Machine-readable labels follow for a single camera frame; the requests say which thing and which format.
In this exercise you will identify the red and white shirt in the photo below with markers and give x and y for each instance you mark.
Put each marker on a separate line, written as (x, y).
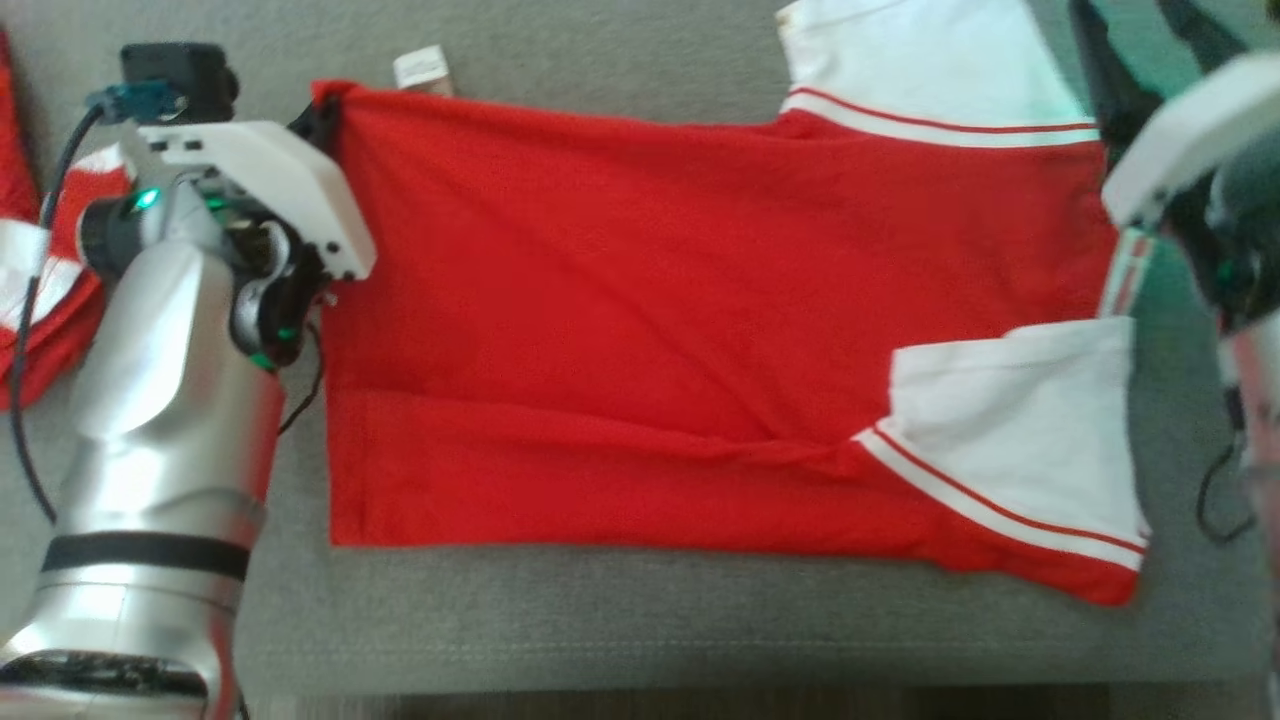
(60, 330)
(640, 320)

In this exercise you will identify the large grey sofa chaise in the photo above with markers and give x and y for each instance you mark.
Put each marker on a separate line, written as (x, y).
(640, 640)

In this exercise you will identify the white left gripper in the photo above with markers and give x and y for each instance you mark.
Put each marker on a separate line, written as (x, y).
(270, 180)

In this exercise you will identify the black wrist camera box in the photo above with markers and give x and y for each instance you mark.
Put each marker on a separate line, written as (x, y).
(180, 75)

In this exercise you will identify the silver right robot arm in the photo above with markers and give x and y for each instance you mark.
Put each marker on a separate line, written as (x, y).
(1262, 380)

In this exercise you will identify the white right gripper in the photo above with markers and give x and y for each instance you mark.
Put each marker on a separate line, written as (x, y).
(1190, 130)

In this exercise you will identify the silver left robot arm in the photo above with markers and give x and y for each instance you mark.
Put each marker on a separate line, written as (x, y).
(160, 420)

